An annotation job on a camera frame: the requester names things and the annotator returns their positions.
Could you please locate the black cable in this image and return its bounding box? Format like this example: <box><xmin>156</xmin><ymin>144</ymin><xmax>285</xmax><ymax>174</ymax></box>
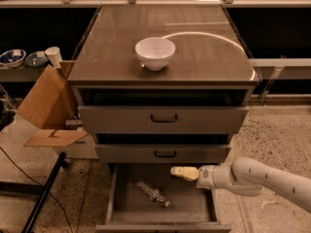
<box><xmin>0</xmin><ymin>146</ymin><xmax>74</xmax><ymax>233</ymax></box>

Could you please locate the grey drawer cabinet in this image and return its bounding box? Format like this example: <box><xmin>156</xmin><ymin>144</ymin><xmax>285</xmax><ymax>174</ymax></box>
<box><xmin>67</xmin><ymin>4</ymin><xmax>260</xmax><ymax>167</ymax></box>

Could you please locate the white bowl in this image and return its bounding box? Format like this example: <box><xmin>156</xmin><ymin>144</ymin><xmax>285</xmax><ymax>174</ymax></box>
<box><xmin>135</xmin><ymin>37</ymin><xmax>176</xmax><ymax>71</ymax></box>

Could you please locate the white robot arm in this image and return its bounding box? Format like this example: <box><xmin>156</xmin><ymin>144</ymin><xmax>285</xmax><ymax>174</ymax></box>
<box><xmin>170</xmin><ymin>157</ymin><xmax>311</xmax><ymax>213</ymax></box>

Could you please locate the middle drawer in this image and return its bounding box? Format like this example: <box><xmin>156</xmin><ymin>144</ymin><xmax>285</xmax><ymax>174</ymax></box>
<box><xmin>95</xmin><ymin>134</ymin><xmax>231</xmax><ymax>163</ymax></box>

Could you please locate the top drawer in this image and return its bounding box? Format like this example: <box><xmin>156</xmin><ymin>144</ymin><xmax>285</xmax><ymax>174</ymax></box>
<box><xmin>79</xmin><ymin>88</ymin><xmax>248</xmax><ymax>134</ymax></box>

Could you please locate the black metal stand leg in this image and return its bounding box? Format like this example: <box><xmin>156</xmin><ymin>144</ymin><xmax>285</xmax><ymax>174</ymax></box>
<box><xmin>21</xmin><ymin>152</ymin><xmax>66</xmax><ymax>233</ymax></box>

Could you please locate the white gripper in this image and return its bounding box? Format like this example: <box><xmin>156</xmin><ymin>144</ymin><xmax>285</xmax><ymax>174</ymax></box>
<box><xmin>170</xmin><ymin>165</ymin><xmax>234</xmax><ymax>189</ymax></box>

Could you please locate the white paper cup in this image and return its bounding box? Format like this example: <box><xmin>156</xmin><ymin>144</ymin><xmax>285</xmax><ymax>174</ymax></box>
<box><xmin>45</xmin><ymin>47</ymin><xmax>62</xmax><ymax>67</ymax></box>

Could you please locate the blue patterned bowl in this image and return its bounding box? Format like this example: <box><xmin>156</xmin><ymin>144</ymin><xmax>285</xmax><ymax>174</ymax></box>
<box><xmin>0</xmin><ymin>50</ymin><xmax>26</xmax><ymax>68</ymax></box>

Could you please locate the brown cardboard box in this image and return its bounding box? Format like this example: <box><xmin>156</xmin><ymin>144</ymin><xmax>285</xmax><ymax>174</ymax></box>
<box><xmin>17</xmin><ymin>65</ymin><xmax>87</xmax><ymax>148</ymax></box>

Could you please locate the drawer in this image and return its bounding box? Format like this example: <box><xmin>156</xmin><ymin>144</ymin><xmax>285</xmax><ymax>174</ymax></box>
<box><xmin>95</xmin><ymin>163</ymin><xmax>231</xmax><ymax>233</ymax></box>
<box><xmin>95</xmin><ymin>134</ymin><xmax>231</xmax><ymax>163</ymax></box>
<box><xmin>79</xmin><ymin>88</ymin><xmax>248</xmax><ymax>134</ymax></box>

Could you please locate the clear plastic water bottle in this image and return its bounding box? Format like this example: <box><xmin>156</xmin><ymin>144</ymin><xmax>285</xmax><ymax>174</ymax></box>
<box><xmin>136</xmin><ymin>182</ymin><xmax>170</xmax><ymax>208</ymax></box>

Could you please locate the bottom drawer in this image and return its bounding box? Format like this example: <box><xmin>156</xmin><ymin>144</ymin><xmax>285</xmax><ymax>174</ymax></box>
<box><xmin>95</xmin><ymin>163</ymin><xmax>231</xmax><ymax>233</ymax></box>

